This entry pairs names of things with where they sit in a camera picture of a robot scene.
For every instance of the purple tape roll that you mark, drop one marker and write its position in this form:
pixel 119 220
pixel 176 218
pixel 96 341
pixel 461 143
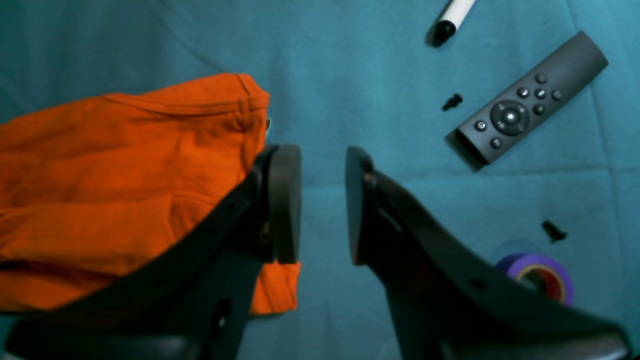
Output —
pixel 541 274

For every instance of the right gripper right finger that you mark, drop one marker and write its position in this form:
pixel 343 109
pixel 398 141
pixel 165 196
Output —
pixel 446 303

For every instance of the orange t-shirt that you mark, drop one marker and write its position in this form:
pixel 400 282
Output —
pixel 93 189

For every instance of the blue table cloth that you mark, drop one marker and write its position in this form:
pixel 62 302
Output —
pixel 360 72

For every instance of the grey remote control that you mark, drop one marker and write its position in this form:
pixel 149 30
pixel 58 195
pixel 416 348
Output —
pixel 510 125

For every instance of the white marker pen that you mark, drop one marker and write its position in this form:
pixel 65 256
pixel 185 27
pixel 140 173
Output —
pixel 450 21

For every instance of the small black screw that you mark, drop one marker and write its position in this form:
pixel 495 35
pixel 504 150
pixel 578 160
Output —
pixel 452 102
pixel 554 233

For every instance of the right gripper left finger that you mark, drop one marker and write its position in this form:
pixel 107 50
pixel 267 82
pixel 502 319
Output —
pixel 193 301

